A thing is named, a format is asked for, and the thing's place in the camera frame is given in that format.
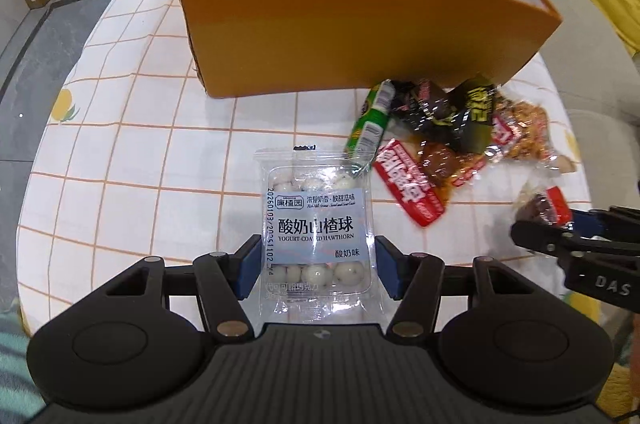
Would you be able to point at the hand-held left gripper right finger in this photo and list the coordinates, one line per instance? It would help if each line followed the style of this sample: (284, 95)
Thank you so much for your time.
(387, 266)

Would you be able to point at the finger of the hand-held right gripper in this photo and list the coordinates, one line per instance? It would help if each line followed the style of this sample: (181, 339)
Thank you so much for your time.
(545, 236)
(590, 221)

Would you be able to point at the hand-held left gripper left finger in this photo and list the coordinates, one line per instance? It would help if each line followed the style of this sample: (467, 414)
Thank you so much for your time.
(250, 265)

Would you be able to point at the small clear red-label packet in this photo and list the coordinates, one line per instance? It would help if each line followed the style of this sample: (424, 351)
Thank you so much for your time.
(550, 206)

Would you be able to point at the clear packet of white balls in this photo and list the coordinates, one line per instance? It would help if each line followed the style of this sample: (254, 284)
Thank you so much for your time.
(315, 224)

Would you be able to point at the red and brown snack packet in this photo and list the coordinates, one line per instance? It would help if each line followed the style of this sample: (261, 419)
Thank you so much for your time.
(407, 184)

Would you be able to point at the peanut snack packet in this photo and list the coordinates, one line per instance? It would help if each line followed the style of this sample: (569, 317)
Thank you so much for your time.
(525, 129)

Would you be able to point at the green tube snack packet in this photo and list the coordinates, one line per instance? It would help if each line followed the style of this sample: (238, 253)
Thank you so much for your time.
(372, 119)

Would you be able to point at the black snack packet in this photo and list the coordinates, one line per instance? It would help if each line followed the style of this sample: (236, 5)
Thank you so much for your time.
(425, 109)

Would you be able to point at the orange cardboard box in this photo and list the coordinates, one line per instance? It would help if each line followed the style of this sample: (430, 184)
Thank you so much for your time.
(300, 44)

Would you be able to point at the beige sofa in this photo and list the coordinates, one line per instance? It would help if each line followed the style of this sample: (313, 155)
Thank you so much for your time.
(590, 79)

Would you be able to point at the teal striped cloth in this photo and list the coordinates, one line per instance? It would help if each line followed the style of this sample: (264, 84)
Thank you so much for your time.
(15, 369)

